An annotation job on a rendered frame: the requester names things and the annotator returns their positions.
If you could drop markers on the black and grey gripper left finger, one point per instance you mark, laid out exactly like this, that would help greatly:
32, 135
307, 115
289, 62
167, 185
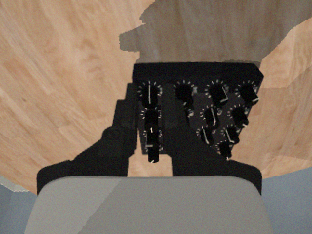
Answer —
105, 157

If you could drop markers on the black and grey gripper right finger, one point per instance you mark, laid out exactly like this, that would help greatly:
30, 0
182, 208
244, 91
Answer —
191, 155

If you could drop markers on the black knob box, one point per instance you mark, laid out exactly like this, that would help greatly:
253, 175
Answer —
205, 88

